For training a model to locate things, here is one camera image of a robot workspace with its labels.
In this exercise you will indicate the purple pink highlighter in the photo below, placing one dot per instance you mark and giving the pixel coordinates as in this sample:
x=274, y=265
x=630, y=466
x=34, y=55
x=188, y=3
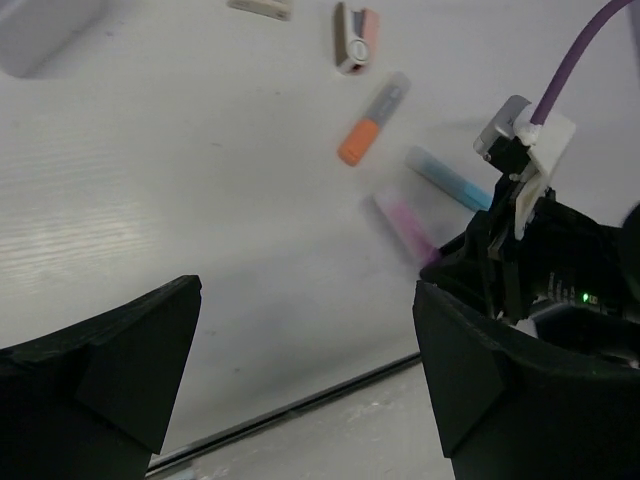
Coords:
x=406, y=227

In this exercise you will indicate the orange grey highlighter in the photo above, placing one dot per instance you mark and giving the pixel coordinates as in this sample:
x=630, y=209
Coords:
x=366, y=130

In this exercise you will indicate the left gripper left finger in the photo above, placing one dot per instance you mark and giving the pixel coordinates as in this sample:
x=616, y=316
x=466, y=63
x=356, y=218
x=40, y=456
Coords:
x=94, y=400

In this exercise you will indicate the left white divided container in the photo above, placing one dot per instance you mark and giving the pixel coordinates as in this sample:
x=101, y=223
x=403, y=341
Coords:
x=34, y=30

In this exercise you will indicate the pink white mini stapler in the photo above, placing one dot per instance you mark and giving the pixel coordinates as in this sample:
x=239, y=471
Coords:
x=355, y=36

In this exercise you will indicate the light blue highlighter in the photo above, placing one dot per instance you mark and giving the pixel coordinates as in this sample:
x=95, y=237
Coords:
x=453, y=184

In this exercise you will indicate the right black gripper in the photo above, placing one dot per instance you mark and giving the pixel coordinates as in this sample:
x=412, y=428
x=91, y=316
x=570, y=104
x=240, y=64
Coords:
x=565, y=262

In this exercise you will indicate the staples box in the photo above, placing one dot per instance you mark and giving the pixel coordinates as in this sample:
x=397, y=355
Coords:
x=276, y=9

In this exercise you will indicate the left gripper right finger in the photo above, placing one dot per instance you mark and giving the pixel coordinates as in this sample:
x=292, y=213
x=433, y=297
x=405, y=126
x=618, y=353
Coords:
x=509, y=406

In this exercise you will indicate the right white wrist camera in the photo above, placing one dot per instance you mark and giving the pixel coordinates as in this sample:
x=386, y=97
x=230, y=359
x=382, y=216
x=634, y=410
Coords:
x=528, y=154

